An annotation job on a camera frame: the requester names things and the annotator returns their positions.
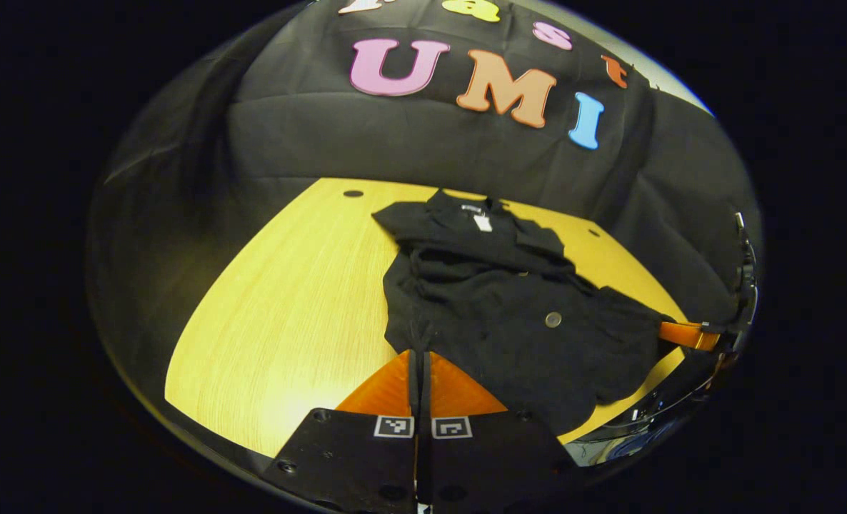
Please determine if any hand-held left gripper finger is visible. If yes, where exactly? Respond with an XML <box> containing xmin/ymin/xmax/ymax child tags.
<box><xmin>265</xmin><ymin>348</ymin><xmax>419</xmax><ymax>514</ymax></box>
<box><xmin>421</xmin><ymin>350</ymin><xmax>581</xmax><ymax>514</ymax></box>

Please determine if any black button jacket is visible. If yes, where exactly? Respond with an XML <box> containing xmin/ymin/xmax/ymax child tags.
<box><xmin>371</xmin><ymin>188</ymin><xmax>681</xmax><ymax>436</ymax></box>

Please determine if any black backdrop cloth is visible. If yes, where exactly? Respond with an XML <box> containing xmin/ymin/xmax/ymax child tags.
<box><xmin>86</xmin><ymin>0</ymin><xmax>763</xmax><ymax>458</ymax></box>

